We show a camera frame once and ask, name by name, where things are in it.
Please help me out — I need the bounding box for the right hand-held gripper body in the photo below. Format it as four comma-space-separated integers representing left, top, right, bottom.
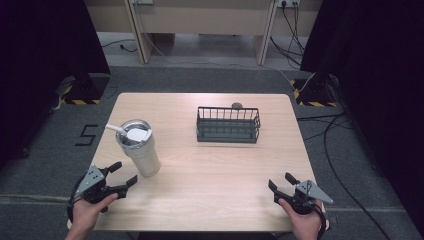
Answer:
273, 179, 335, 216

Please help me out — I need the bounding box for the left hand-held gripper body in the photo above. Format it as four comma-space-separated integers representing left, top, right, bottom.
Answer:
75, 165, 129, 214

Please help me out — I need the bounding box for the cream tumbler cup with lid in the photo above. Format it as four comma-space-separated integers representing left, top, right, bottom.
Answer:
115, 119, 162, 178

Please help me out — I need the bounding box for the dark wire basket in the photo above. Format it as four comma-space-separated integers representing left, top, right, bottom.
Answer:
195, 105, 262, 145

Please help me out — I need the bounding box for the person's right hand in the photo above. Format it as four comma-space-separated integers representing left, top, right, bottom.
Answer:
277, 198, 323, 240

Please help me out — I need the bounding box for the person's left hand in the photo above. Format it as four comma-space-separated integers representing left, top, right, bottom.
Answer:
71, 192, 120, 232

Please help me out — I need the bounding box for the white straw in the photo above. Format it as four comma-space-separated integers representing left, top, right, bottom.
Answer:
105, 123, 130, 138

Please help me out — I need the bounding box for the black stand base striped tape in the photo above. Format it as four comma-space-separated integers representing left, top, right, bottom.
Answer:
289, 71, 340, 108
59, 72, 111, 106

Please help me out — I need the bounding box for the black curtain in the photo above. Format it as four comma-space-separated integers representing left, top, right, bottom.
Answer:
299, 0, 424, 232
0, 0, 112, 172

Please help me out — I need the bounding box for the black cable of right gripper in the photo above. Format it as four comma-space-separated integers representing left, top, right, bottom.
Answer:
312, 202, 330, 240

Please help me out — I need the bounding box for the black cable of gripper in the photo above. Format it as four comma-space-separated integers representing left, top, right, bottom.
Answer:
312, 202, 330, 240
66, 178, 85, 224

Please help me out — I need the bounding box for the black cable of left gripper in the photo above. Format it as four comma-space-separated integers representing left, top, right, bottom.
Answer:
66, 178, 85, 224

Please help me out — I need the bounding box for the long black floor cable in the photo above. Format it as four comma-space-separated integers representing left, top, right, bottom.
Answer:
322, 112, 392, 240

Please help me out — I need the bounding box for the thin black floor cable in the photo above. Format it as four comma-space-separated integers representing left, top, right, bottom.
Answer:
295, 112, 355, 142

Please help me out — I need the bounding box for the short black floor cable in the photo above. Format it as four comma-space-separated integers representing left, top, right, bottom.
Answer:
101, 38, 139, 54

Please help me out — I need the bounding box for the bundle of black socket cables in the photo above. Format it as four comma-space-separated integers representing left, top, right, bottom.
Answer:
269, 3, 307, 70

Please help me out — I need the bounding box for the white wall power socket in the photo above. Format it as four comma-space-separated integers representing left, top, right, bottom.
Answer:
276, 0, 301, 9

